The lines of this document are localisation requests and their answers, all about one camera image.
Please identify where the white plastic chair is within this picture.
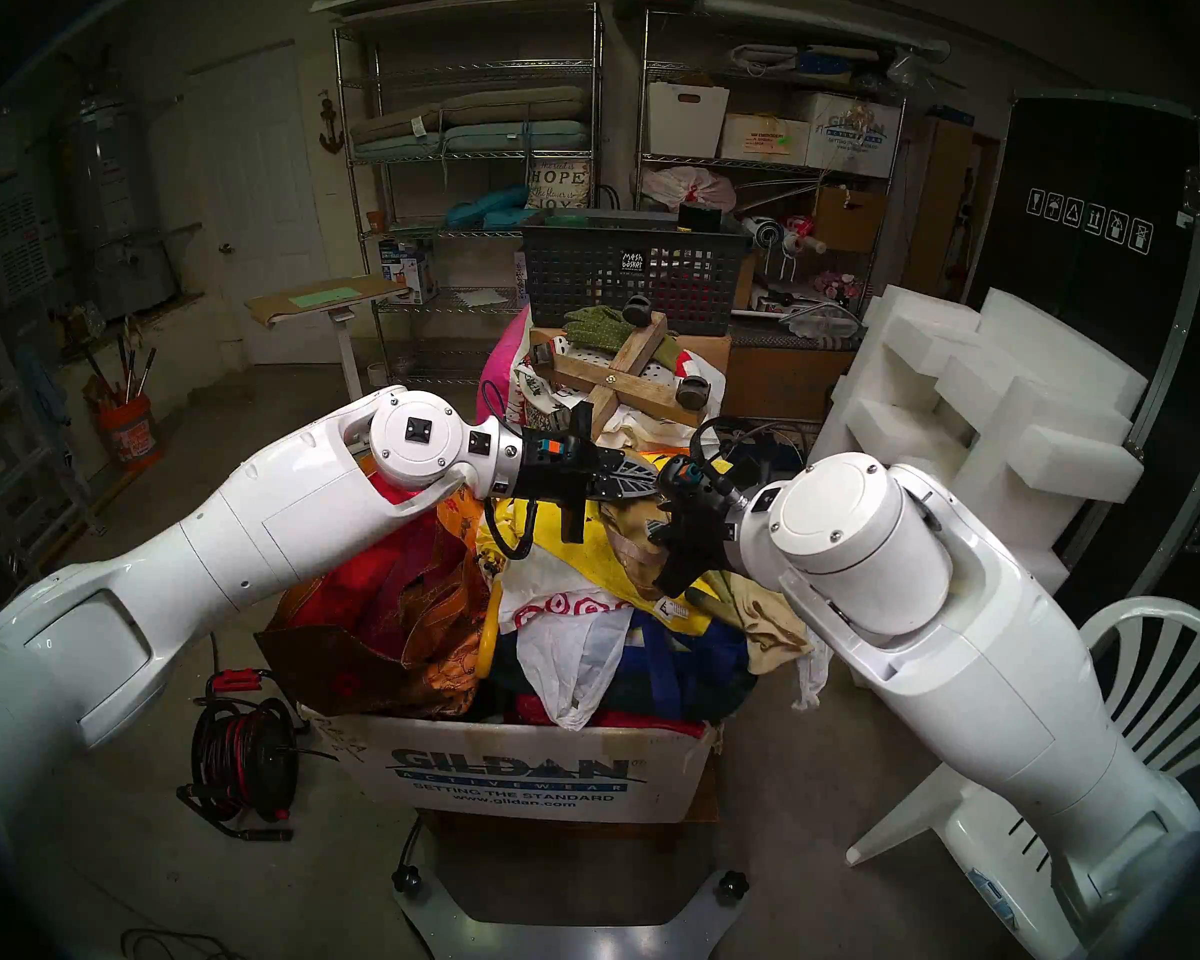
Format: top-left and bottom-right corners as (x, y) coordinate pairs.
(845, 596), (1200, 960)

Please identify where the yellow towel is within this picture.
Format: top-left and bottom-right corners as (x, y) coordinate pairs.
(475, 448), (751, 637)

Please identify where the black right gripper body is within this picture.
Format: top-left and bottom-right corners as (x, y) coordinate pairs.
(650, 448), (756, 597)

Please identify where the chrome wire shelf rack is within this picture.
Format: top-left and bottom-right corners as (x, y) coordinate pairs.
(635, 8), (911, 314)
(332, 3), (606, 389)

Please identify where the small brown cardboard box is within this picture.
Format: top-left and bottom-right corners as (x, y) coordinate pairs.
(812, 186), (889, 254)

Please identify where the wooden cross caster dolly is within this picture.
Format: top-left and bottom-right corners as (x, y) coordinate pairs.
(530, 293), (716, 449)

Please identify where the black floor cable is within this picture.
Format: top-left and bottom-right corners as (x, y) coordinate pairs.
(120, 928), (251, 960)

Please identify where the tan flower sandal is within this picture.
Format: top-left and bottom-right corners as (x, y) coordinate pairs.
(600, 493), (691, 604)

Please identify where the large Gildan cardboard box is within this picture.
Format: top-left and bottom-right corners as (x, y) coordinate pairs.
(305, 703), (726, 827)

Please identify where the tan green-fingered garden glove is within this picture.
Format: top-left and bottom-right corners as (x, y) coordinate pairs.
(700, 568), (811, 677)

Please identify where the brown wooden cabinet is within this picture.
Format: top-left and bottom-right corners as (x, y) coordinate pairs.
(905, 118), (1001, 299)

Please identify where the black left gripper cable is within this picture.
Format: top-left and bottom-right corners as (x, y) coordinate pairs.
(482, 378), (541, 561)

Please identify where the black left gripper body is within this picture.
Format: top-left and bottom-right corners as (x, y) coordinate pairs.
(515, 401), (621, 546)

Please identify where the white plastic pipe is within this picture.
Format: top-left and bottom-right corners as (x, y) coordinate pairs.
(700, 0), (951, 61)

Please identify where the dark plastic mesh basket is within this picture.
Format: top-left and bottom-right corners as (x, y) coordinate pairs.
(520, 208), (753, 337)

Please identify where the red gold fabric bag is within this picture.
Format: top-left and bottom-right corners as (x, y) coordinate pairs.
(255, 478), (491, 721)

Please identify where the olive seat cushion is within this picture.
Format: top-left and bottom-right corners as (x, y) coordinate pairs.
(348, 85), (591, 144)

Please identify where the teal cushion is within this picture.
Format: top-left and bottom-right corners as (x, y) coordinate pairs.
(445, 186), (533, 231)

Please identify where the orange plastic bucket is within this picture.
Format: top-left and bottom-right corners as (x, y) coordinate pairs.
(95, 393), (166, 472)

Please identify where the pink white plastic bag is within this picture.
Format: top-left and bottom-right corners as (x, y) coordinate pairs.
(642, 165), (739, 214)

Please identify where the white orange-label cardboard box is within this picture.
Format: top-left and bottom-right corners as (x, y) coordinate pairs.
(720, 113), (813, 166)

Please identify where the white red-print plastic bag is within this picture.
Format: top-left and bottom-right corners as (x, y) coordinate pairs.
(500, 543), (641, 731)

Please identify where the yellow plastic ring handle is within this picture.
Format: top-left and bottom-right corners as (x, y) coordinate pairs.
(475, 573), (509, 681)

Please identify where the pink pillow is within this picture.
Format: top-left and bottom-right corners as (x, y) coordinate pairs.
(475, 313), (533, 429)

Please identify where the red black cable reel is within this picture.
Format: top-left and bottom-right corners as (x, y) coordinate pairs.
(175, 668), (311, 844)

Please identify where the small Gildan cardboard box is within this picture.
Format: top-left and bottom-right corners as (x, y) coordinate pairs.
(805, 91), (906, 179)

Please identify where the white hanging cloth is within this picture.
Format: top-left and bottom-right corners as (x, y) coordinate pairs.
(792, 583), (836, 711)

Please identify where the blue tote bag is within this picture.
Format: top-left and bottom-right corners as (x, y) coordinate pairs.
(490, 608), (761, 724)

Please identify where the blue product box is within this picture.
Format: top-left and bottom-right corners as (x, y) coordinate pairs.
(378, 238), (439, 304)

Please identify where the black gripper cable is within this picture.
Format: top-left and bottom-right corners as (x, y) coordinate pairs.
(482, 378), (541, 561)
(690, 416), (811, 479)

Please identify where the grey water heater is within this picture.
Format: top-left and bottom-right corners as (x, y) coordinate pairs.
(55, 78), (181, 319)

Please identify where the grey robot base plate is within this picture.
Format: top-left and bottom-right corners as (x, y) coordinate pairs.
(390, 865), (751, 960)

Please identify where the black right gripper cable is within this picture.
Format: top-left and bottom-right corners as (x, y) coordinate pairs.
(690, 416), (811, 479)

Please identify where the hope lettered sign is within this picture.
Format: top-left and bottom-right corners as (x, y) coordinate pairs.
(525, 158), (593, 211)

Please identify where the white panel door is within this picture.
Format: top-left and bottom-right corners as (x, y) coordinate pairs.
(185, 43), (336, 364)

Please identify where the pale green seat cushion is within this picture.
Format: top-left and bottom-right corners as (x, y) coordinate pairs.
(355, 120), (593, 157)

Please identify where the white foam packing insert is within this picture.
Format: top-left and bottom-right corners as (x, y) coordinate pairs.
(815, 284), (1151, 604)

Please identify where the adjustable overbed table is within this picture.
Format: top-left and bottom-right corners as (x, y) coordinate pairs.
(243, 273), (416, 404)

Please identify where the white storage bin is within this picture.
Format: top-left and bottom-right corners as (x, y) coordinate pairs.
(646, 80), (731, 159)

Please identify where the black flight case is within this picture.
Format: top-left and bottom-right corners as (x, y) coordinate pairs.
(960, 88), (1200, 669)

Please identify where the green knit glove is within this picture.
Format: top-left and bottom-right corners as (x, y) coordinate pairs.
(560, 305), (686, 369)

